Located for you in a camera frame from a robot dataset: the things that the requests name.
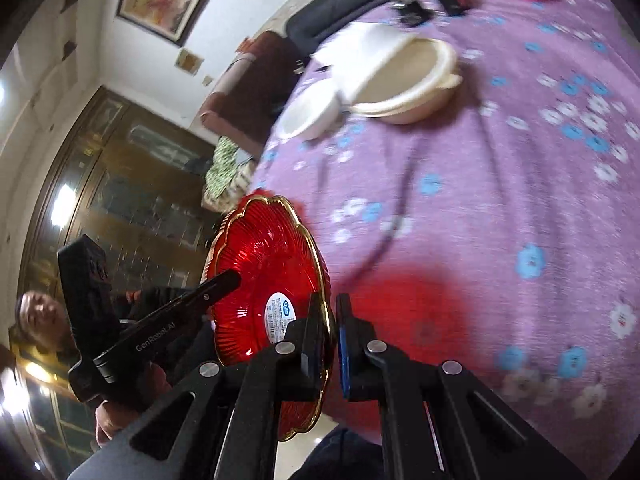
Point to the white paper sheet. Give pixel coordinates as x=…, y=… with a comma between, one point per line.
x=357, y=53

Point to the white plastic bowl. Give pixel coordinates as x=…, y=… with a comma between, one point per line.
x=311, y=113

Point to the green patterned cloth pile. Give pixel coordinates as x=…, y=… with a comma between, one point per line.
x=229, y=177

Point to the dark wooden glass cabinet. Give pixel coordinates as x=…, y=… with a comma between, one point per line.
x=132, y=181

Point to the operator left hand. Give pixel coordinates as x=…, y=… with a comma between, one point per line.
x=112, y=417

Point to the purple floral tablecloth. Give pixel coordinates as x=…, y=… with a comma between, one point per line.
x=502, y=232

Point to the brown and pink armchair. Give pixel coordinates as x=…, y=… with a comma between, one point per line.
x=250, y=94

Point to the red gold-rimmed glass plate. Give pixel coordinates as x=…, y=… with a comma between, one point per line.
x=280, y=265

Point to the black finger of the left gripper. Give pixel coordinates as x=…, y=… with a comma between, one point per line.
x=210, y=287

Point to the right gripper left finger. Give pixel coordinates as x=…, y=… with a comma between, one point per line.
x=293, y=370

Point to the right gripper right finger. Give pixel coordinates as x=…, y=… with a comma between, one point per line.
x=373, y=370

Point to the cream plastic bowl with handles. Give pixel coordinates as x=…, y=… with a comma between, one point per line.
x=416, y=82

